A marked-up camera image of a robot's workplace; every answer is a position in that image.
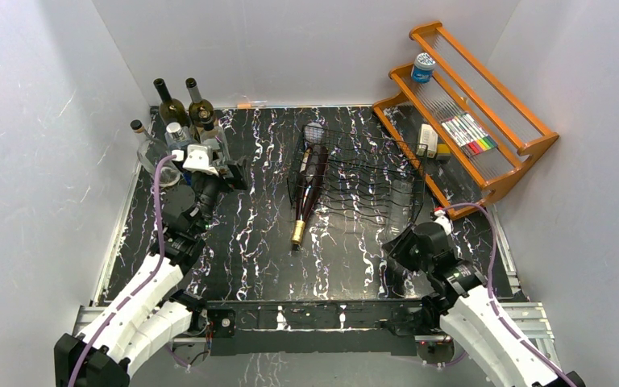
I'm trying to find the blue clear glass bottle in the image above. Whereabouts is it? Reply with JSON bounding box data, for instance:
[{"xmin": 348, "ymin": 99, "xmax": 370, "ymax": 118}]
[{"xmin": 165, "ymin": 122, "xmax": 198, "ymax": 162}]

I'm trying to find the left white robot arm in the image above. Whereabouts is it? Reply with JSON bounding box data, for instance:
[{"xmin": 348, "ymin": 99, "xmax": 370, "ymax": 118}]
[{"xmin": 54, "ymin": 157, "xmax": 249, "ymax": 386}]

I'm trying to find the clear bottle white gold label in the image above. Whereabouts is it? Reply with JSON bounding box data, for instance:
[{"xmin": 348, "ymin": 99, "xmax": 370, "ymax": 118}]
[{"xmin": 130, "ymin": 119, "xmax": 181, "ymax": 188}]

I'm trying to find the clear bottle black gold label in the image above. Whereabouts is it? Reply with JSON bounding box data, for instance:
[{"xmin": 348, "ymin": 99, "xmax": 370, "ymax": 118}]
[{"xmin": 200, "ymin": 123, "xmax": 231, "ymax": 161}]

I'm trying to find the pack of coloured markers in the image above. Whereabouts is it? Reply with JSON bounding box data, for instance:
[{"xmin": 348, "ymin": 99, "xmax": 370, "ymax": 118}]
[{"xmin": 440, "ymin": 113, "xmax": 497, "ymax": 157}]

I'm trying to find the black wire wine rack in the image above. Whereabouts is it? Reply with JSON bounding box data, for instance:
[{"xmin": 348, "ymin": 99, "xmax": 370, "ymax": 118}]
[{"xmin": 286, "ymin": 123, "xmax": 426, "ymax": 227}]

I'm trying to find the white small box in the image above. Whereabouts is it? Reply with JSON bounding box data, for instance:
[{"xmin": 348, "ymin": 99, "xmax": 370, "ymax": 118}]
[{"xmin": 416, "ymin": 123, "xmax": 438, "ymax": 158}]

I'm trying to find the yellow black small item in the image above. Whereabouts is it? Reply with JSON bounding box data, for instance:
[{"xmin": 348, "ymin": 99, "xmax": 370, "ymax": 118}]
[{"xmin": 435, "ymin": 144, "xmax": 451, "ymax": 163}]

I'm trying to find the small clear plastic cup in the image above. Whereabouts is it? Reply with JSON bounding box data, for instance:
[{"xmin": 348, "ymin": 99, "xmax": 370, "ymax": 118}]
[{"xmin": 303, "ymin": 122, "xmax": 326, "ymax": 144}]

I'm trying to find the green silver-foil wine bottle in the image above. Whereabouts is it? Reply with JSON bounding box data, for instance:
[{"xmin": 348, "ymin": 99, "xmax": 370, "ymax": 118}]
[{"xmin": 185, "ymin": 77, "xmax": 216, "ymax": 128}]

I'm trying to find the dark red gold-foil wine bottle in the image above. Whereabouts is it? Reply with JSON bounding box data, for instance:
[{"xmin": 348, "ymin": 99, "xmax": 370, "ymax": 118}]
[{"xmin": 291, "ymin": 144, "xmax": 328, "ymax": 247}]

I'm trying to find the blue white lidded jar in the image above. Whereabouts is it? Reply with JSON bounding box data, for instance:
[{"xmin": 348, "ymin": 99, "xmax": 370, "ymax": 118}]
[{"xmin": 411, "ymin": 52, "xmax": 437, "ymax": 84}]

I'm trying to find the dark green white-label wine bottle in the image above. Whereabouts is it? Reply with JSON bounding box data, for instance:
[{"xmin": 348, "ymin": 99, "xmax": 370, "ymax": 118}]
[{"xmin": 153, "ymin": 78, "xmax": 189, "ymax": 127}]

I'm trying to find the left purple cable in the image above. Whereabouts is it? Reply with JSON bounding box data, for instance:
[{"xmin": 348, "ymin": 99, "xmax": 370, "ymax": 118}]
[{"xmin": 66, "ymin": 153, "xmax": 182, "ymax": 387}]

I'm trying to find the orange wooden shelf rack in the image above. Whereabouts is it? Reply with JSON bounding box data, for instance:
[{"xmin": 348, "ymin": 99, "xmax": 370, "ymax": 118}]
[{"xmin": 372, "ymin": 21, "xmax": 559, "ymax": 219}]

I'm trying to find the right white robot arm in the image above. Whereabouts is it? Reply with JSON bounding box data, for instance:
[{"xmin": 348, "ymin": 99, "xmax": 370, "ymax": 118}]
[{"xmin": 382, "ymin": 222, "xmax": 584, "ymax": 386}]

